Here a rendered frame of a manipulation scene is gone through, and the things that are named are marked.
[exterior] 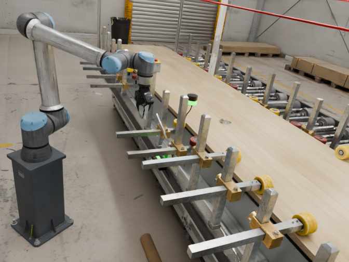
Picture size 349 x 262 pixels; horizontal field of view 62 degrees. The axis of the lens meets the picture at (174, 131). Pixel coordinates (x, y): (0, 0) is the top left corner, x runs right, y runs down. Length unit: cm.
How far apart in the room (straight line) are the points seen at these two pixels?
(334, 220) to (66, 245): 167
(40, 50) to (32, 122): 43
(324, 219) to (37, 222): 172
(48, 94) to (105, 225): 106
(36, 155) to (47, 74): 50
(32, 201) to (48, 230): 30
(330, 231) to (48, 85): 169
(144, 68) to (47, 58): 63
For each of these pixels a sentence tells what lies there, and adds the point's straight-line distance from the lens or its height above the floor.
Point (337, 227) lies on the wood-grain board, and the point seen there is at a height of 90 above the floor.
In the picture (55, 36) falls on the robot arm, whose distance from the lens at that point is 171.
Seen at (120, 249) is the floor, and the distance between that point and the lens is 224.
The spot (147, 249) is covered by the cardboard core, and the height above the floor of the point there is 7.
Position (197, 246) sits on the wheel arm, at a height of 96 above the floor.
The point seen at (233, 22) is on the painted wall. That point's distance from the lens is 1134.
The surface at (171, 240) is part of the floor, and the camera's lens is 233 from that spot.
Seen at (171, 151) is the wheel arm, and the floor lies 86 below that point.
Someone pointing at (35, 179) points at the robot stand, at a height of 51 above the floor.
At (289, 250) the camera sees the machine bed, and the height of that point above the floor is 76.
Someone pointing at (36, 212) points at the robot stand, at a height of 25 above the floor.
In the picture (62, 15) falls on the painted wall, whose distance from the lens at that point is 915.
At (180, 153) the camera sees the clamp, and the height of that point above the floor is 85.
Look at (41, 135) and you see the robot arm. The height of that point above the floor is 77.
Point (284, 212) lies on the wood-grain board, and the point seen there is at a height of 90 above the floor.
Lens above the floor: 169
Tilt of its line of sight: 26 degrees down
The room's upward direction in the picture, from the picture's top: 8 degrees clockwise
